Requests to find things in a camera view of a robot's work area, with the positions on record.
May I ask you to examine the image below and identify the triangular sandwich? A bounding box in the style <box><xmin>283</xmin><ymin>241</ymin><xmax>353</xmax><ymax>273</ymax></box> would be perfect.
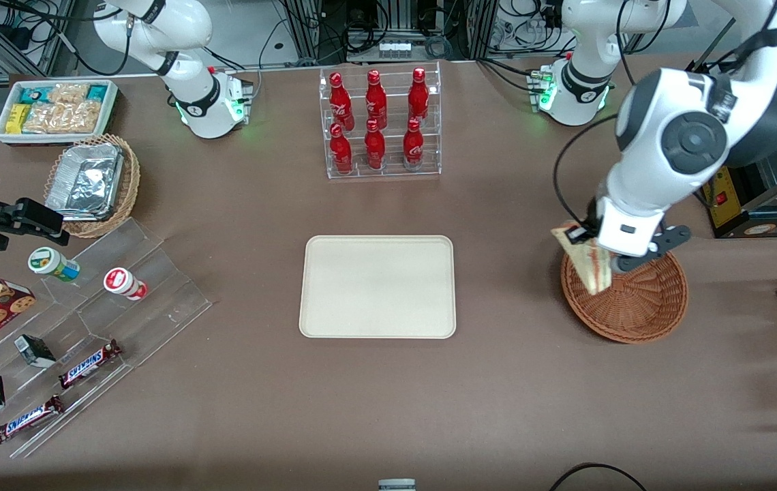
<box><xmin>551</xmin><ymin>222</ymin><xmax>613</xmax><ymax>296</ymax></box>

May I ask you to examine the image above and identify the Snickers chocolate bar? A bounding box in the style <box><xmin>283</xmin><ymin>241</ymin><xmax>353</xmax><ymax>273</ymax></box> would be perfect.
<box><xmin>58</xmin><ymin>339</ymin><xmax>122</xmax><ymax>390</ymax></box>
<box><xmin>0</xmin><ymin>394</ymin><xmax>65</xmax><ymax>445</ymax></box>

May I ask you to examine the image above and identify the white power strip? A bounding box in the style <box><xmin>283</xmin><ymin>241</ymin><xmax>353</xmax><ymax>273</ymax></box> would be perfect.
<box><xmin>376</xmin><ymin>41</ymin><xmax>416</xmax><ymax>61</ymax></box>

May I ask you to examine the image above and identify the clear acrylic bottle rack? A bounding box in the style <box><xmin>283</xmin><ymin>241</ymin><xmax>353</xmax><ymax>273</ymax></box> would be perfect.
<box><xmin>318</xmin><ymin>61</ymin><xmax>442</xmax><ymax>180</ymax></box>

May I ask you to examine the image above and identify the clear acrylic tiered display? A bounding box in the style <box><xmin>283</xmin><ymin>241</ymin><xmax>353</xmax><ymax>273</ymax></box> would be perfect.
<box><xmin>0</xmin><ymin>217</ymin><xmax>213</xmax><ymax>459</ymax></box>

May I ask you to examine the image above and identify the white cup with green label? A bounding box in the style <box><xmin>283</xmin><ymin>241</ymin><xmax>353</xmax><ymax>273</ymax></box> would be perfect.
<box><xmin>27</xmin><ymin>247</ymin><xmax>81</xmax><ymax>283</ymax></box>

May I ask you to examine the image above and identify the red Coca-Cola bottle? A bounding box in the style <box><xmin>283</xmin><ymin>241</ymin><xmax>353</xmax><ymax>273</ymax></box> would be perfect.
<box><xmin>329</xmin><ymin>72</ymin><xmax>355</xmax><ymax>130</ymax></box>
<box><xmin>408</xmin><ymin>67</ymin><xmax>430</xmax><ymax>123</ymax></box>
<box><xmin>364</xmin><ymin>119</ymin><xmax>387</xmax><ymax>170</ymax></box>
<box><xmin>402</xmin><ymin>119</ymin><xmax>425</xmax><ymax>170</ymax></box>
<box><xmin>365</xmin><ymin>70</ymin><xmax>388</xmax><ymax>129</ymax></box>
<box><xmin>329</xmin><ymin>123</ymin><xmax>354</xmax><ymax>175</ymax></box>

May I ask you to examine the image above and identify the aluminium foil container stack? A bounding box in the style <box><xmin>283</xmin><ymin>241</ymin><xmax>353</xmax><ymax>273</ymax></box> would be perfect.
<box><xmin>46</xmin><ymin>143</ymin><xmax>123</xmax><ymax>221</ymax></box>

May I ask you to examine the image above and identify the white cup with red label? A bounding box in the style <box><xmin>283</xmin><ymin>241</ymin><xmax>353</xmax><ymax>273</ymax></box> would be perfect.
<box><xmin>103</xmin><ymin>267</ymin><xmax>149</xmax><ymax>301</ymax></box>

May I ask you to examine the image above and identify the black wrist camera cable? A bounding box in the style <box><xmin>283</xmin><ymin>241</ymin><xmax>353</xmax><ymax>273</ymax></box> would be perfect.
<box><xmin>552</xmin><ymin>113</ymin><xmax>624</xmax><ymax>229</ymax></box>

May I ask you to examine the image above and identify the clear cracker snack pack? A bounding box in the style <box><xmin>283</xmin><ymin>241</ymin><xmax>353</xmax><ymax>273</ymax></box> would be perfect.
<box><xmin>48</xmin><ymin>83</ymin><xmax>89</xmax><ymax>104</ymax></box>
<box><xmin>61</xmin><ymin>101</ymin><xmax>104</xmax><ymax>134</ymax></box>
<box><xmin>24</xmin><ymin>102</ymin><xmax>65</xmax><ymax>134</ymax></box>

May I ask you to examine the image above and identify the black floor cable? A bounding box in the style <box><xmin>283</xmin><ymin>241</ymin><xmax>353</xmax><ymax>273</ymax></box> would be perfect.
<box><xmin>549</xmin><ymin>462</ymin><xmax>648</xmax><ymax>491</ymax></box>

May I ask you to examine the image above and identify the black machine with yellow panel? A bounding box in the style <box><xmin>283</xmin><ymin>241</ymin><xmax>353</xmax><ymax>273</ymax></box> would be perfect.
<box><xmin>685</xmin><ymin>58</ymin><xmax>777</xmax><ymax>239</ymax></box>

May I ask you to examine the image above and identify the small tan wicker basket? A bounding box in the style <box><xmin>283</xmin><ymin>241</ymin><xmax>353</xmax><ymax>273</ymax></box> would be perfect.
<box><xmin>43</xmin><ymin>134</ymin><xmax>141</xmax><ymax>239</ymax></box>

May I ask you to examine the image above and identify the large brown wicker basket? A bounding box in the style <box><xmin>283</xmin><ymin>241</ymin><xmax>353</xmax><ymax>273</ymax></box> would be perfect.
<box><xmin>560</xmin><ymin>249</ymin><xmax>690</xmax><ymax>344</ymax></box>

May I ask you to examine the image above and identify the cream plastic tray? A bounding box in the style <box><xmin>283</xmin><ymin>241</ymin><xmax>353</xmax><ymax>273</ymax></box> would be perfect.
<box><xmin>299</xmin><ymin>235</ymin><xmax>457</xmax><ymax>340</ymax></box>

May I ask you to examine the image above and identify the white snack bin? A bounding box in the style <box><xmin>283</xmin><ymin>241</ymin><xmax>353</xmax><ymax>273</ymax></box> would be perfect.
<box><xmin>0</xmin><ymin>78</ymin><xmax>120</xmax><ymax>146</ymax></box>

